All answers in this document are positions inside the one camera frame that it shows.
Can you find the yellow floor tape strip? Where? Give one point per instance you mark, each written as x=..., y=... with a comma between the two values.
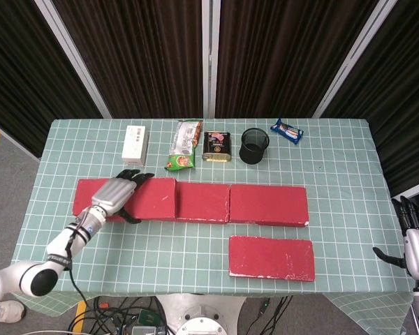
x=79, y=315

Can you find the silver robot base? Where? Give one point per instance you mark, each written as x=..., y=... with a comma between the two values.
x=199, y=310

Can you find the green circuit board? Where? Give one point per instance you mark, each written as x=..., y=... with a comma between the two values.
x=148, y=317

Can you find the red rectangular brick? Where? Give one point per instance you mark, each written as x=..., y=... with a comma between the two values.
x=85, y=195
x=269, y=204
x=272, y=256
x=155, y=199
x=202, y=202

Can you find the silver partition post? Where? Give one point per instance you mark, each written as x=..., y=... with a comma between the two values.
x=209, y=59
x=73, y=59
x=353, y=59

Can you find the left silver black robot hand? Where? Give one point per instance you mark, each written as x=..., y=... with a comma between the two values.
x=113, y=192

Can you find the green checked tablecloth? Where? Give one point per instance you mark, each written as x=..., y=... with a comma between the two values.
x=160, y=254

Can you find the white shoe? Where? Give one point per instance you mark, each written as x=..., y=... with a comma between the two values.
x=10, y=311

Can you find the blue cookie packet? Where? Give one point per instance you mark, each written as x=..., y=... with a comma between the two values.
x=287, y=131

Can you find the dark ribbed partition panel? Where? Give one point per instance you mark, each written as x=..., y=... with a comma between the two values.
x=283, y=52
x=14, y=70
x=405, y=87
x=125, y=52

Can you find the black mesh pen holder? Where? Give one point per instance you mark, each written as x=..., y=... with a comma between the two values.
x=254, y=150

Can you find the grey electronics box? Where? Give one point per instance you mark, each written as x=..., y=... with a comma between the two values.
x=143, y=331

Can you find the green white snack packet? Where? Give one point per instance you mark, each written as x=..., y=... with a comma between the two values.
x=184, y=143

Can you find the black gold luncheon meat can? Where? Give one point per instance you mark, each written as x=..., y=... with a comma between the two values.
x=216, y=144

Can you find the white cardboard box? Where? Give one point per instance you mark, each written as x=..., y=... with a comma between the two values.
x=135, y=144

